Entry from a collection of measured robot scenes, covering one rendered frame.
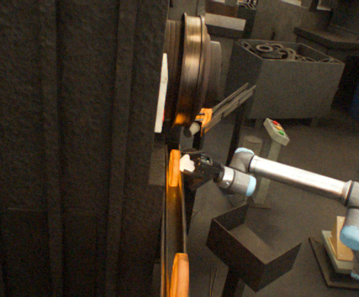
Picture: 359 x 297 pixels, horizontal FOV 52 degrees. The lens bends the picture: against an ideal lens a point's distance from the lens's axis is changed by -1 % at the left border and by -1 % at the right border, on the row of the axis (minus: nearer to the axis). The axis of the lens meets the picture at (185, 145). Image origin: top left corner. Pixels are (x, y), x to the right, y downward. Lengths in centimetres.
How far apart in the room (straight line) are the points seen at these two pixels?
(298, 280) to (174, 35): 156
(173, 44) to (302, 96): 284
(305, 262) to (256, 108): 187
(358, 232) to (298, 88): 259
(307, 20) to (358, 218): 411
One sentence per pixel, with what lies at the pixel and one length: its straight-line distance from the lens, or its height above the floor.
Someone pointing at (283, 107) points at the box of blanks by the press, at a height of 24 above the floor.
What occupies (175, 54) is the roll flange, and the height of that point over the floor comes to 123.
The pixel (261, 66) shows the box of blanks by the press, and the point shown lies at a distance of 370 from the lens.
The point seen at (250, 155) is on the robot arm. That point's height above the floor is 76.
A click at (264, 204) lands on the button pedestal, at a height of 1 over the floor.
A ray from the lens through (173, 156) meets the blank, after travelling 152.
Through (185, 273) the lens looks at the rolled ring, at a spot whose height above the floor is 76.
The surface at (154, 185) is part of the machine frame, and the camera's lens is 124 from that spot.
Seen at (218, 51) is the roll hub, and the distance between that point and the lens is 150.
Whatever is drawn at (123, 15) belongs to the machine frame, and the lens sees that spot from 101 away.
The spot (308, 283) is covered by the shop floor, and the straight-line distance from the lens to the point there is 235.
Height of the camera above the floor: 158
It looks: 28 degrees down
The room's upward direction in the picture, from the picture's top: 9 degrees clockwise
